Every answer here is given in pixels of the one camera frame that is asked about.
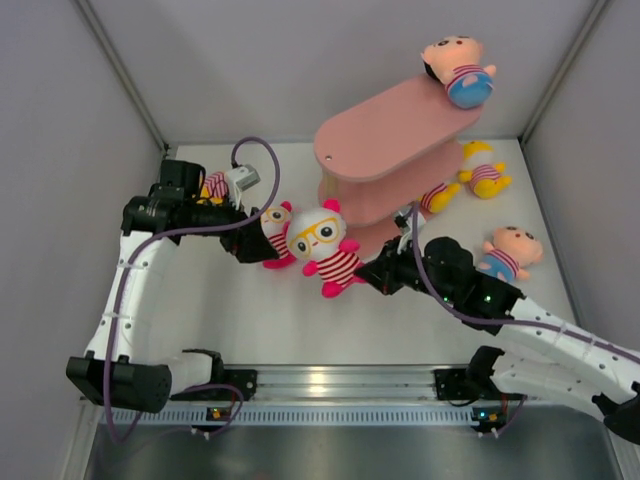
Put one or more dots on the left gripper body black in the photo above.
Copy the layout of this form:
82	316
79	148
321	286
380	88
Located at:
204	215

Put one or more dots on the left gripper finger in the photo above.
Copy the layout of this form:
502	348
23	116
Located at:
254	250
252	231

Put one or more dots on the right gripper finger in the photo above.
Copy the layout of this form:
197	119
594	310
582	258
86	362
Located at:
378	276
388	255

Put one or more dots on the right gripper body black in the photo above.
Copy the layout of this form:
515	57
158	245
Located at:
405	270

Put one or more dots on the pink white panda plush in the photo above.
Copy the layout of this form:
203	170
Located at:
318	238
274	222

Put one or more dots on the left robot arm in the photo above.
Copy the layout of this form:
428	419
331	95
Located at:
151	230

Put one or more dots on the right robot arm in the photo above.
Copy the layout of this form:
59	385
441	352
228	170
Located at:
570	365

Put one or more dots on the yellow plush toy under shelf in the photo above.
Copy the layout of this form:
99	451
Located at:
437	199

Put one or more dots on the pink three-tier shelf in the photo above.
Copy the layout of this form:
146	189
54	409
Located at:
388	151

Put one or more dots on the boy doll on shelf top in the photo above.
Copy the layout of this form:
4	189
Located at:
455	62

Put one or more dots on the yellow plush toy far left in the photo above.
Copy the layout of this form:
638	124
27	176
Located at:
214	190

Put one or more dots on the yellow plush toy right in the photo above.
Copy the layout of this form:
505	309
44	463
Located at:
484	177

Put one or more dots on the boy doll blue shorts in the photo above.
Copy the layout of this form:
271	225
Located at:
510	252

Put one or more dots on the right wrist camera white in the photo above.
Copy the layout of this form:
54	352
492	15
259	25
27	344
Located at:
406	224

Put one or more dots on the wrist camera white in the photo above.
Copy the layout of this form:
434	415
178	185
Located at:
242	178
406	224

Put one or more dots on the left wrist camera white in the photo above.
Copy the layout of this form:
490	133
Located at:
242	178

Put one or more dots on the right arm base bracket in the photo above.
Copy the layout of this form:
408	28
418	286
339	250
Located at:
455	385

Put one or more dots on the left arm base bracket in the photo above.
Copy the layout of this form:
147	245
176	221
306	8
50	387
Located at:
232	385

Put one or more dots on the aluminium mounting rail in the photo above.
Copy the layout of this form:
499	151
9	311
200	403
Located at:
345	382

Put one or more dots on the slotted cable duct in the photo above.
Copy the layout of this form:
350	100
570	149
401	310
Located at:
274	415

